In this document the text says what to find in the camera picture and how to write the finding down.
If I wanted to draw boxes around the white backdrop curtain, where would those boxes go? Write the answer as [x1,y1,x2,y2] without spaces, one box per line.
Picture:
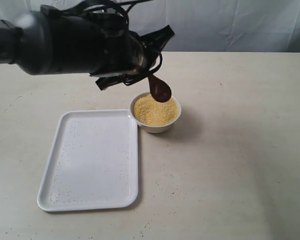
[0,0,300,53]

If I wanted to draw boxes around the white rectangular plastic tray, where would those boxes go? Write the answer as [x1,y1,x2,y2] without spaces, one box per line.
[37,109,139,212]

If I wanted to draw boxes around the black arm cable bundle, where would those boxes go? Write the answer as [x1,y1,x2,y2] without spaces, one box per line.
[39,0,176,87]

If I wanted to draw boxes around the yellow grain powder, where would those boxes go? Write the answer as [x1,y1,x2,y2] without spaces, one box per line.
[132,93,179,126]

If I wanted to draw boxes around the white ceramic bowl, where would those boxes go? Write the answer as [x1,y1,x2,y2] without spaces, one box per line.
[129,92,182,134]

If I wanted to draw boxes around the dark brown wooden spoon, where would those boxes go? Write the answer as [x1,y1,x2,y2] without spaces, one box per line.
[148,74,172,103]

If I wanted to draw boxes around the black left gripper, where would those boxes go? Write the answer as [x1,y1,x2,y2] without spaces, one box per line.
[88,14,156,91]

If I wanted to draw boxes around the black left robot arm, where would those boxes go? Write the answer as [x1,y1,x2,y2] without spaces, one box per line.
[0,6,157,89]

